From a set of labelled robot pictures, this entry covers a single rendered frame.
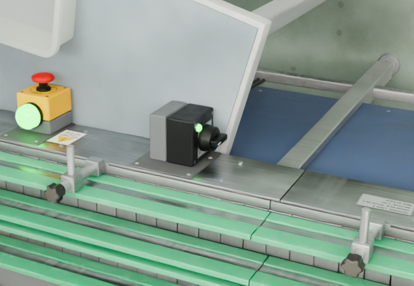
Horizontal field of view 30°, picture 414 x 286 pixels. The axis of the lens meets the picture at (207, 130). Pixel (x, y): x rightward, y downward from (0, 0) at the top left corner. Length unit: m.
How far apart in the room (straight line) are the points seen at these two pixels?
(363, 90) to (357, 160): 0.34
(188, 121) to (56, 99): 0.28
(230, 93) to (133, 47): 0.19
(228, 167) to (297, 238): 0.22
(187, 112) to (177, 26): 0.14
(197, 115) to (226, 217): 0.19
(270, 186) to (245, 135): 0.26
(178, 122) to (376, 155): 0.37
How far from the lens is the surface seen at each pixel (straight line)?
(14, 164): 1.34
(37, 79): 1.39
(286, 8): 1.47
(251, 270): 1.15
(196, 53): 1.28
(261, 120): 1.51
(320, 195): 1.18
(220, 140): 1.24
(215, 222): 1.12
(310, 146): 1.36
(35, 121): 1.37
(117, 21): 1.34
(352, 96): 1.64
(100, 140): 1.36
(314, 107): 1.60
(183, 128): 1.23
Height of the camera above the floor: 1.86
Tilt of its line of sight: 58 degrees down
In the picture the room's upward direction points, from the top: 127 degrees counter-clockwise
